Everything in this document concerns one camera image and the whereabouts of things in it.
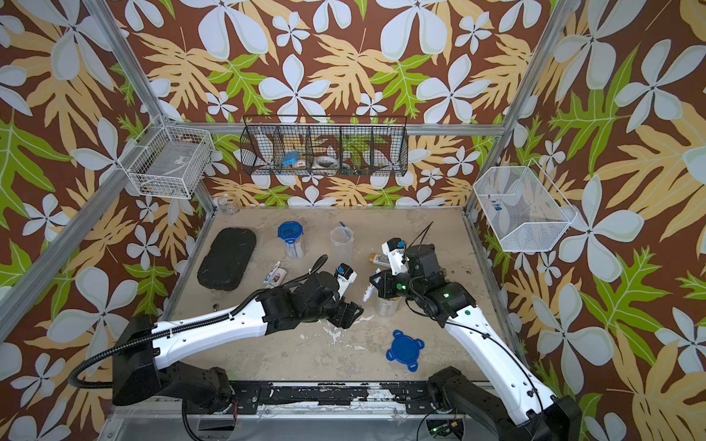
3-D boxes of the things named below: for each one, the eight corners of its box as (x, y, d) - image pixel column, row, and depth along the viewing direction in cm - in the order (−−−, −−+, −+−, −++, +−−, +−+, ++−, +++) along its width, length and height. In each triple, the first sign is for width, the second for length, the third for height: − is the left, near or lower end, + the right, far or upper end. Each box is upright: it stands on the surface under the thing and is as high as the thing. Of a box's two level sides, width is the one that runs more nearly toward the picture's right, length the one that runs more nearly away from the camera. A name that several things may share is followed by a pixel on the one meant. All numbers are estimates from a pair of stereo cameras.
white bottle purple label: (268, 287, 98) (266, 284, 96) (277, 270, 103) (276, 266, 101) (278, 290, 97) (276, 287, 95) (287, 272, 102) (285, 269, 100)
